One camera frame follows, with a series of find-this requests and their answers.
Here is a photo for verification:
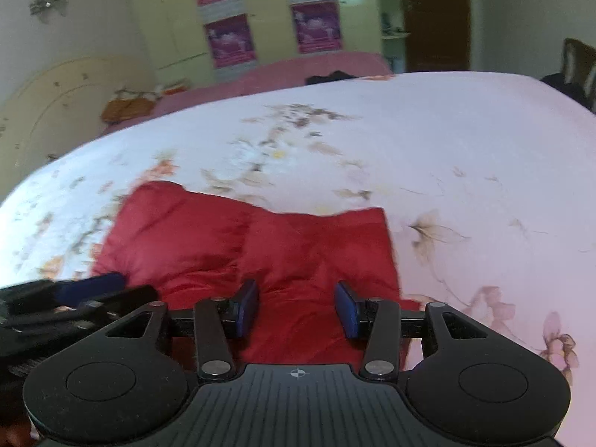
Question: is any pink bed cover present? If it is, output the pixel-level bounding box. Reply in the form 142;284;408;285
98;51;394;138

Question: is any cream headboard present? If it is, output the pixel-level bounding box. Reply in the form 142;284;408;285
0;56;156;206

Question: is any red jacket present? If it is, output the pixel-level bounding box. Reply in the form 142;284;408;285
91;181;410;370

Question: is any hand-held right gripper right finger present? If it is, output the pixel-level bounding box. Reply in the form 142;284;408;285
335;281;489;381

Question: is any brown wooden door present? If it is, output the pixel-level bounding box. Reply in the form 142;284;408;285
398;0;472;73

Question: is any dark chair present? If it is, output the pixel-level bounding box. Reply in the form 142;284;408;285
540;37;596;115

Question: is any black cloth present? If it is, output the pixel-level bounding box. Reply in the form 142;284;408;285
305;71;358;86

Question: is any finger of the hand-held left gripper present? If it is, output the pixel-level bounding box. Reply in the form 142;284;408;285
60;285;160;326
28;272;128;307

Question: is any cream shelf unit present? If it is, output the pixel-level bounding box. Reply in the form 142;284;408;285
375;0;411;73

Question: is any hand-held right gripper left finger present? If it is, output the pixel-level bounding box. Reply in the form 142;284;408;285
100;279;260;381

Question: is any white floral bedsheet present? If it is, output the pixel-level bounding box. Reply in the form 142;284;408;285
0;71;596;447

